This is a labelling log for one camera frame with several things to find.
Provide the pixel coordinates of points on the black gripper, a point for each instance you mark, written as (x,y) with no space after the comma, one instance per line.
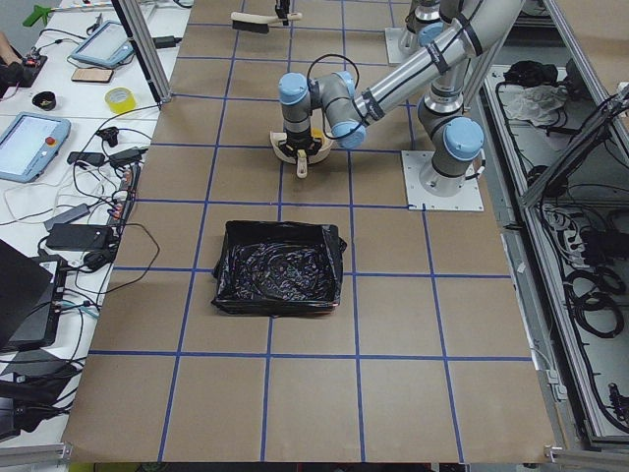
(281,8)
(298,143)

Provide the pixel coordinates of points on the beige plastic dustpan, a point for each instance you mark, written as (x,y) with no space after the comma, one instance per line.
(304,162)

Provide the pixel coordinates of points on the beige hand brush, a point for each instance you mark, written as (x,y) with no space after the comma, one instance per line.
(259,23)

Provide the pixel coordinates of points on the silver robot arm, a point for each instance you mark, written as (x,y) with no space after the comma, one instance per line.
(338,25)
(319,111)

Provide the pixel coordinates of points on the pink bin with black bag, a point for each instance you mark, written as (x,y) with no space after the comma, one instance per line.
(279,268)

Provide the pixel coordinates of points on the upper teach pendant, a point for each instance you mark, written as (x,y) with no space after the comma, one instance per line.
(107,47)

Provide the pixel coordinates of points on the teach pendant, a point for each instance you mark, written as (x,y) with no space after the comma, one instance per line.
(29,144)
(107,47)

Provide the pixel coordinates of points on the yellow tape roll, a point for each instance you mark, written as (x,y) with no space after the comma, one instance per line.
(120,100)

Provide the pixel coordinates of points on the black power strip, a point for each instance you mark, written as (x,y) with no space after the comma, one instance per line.
(125,196)

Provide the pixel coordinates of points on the brown phone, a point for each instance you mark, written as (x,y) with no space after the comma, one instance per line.
(92,75)

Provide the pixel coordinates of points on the black round dish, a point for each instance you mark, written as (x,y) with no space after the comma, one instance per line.
(45,100)

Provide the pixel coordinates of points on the lower teach pendant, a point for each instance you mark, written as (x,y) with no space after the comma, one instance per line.
(29,144)

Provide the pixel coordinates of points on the black laptop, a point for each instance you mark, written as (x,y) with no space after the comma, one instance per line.
(31,295)

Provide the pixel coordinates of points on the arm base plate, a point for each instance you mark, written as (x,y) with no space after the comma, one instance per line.
(400,44)
(428,190)

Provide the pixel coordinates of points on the aluminium frame post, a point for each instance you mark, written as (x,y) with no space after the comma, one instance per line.
(131,17)

